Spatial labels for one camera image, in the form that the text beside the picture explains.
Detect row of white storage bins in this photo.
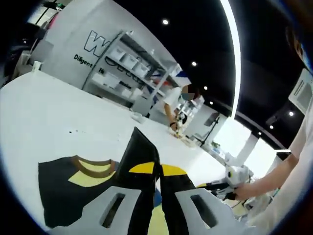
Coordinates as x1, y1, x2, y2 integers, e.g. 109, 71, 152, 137
92, 46, 150, 98

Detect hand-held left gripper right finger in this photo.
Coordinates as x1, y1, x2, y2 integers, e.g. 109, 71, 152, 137
160, 164, 236, 235

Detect black tripod stand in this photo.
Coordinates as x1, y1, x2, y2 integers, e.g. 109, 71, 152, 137
199, 112, 221, 147

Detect white ceiling air vent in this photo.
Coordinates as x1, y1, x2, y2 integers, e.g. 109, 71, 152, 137
288, 68, 313, 115

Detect white crumpled cloth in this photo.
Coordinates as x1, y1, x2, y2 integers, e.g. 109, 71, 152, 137
132, 112, 145, 124

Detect person's right hand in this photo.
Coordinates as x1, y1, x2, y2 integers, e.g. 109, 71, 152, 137
229, 182, 260, 202

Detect person's white shirt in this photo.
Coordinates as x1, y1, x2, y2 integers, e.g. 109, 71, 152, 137
244, 68, 313, 235

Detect long ceiling light strip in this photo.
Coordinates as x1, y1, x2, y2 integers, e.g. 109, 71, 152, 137
220, 0, 243, 120

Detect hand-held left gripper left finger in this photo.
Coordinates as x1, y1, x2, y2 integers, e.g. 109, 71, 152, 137
82, 161, 157, 235

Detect grey metal storage shelf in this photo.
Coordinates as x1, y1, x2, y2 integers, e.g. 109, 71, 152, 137
82, 30, 181, 116

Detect grey board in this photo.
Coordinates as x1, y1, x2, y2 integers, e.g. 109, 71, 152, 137
29, 40, 53, 67

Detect yellow blue grey garment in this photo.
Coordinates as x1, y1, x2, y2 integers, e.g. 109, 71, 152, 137
38, 126, 172, 235

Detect person's head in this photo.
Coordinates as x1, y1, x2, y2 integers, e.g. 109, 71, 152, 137
285, 22, 313, 74

